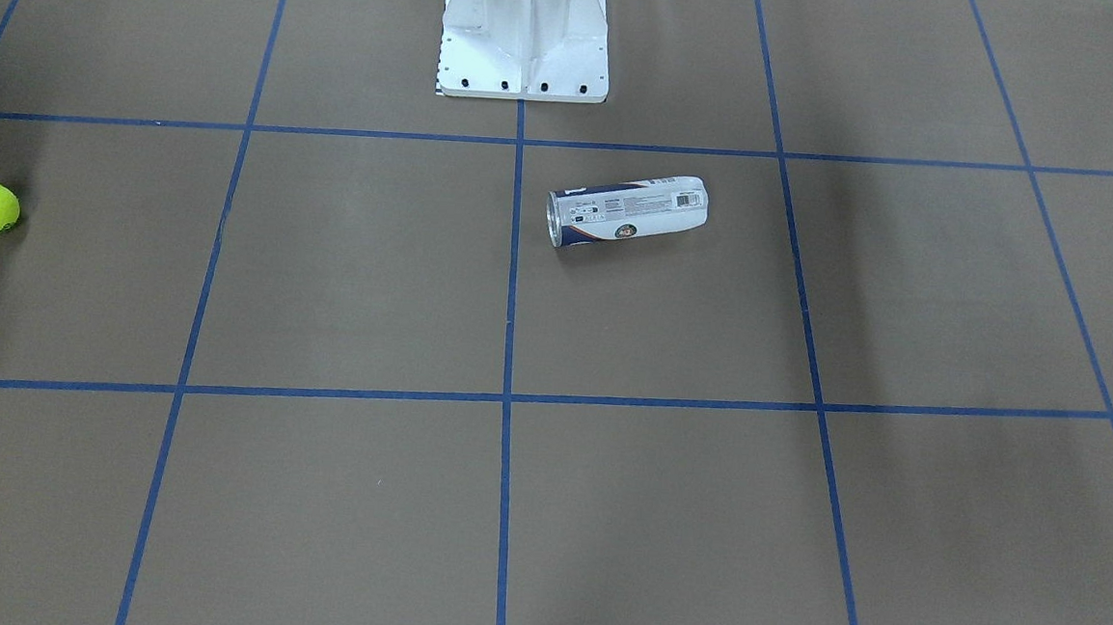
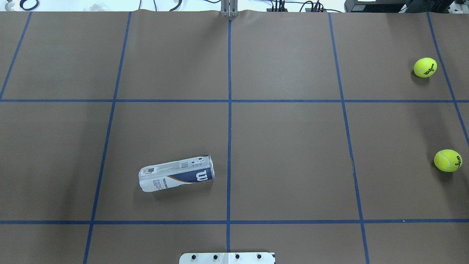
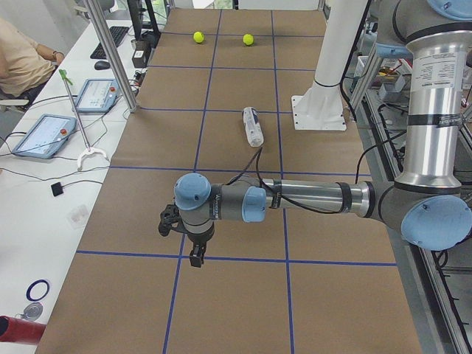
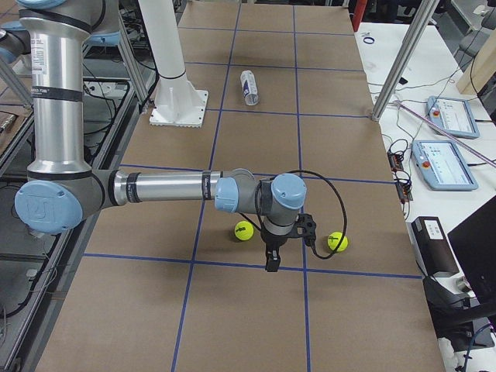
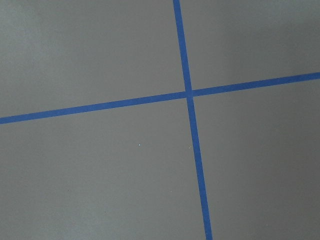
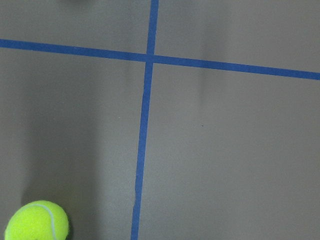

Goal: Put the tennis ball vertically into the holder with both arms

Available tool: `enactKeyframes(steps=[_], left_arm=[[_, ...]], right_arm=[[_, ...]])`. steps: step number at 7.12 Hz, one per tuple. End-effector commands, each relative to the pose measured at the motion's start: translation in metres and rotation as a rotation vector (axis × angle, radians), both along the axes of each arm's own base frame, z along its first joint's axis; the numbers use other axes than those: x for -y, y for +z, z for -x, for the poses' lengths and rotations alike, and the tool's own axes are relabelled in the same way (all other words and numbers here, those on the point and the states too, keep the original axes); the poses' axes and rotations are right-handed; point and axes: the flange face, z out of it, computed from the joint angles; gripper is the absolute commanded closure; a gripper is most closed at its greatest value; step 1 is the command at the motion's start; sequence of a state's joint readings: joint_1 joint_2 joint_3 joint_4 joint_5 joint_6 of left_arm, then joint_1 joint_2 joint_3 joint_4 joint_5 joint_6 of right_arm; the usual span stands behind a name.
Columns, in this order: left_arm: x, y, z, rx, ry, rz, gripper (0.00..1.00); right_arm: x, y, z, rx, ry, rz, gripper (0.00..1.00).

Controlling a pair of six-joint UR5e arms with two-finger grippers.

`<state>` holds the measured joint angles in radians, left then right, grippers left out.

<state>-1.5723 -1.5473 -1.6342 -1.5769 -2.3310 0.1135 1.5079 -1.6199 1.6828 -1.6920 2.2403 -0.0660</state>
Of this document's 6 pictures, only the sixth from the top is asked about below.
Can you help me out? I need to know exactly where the yellow tennis ball one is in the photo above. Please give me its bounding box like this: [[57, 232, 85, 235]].
[[4, 200, 70, 240]]

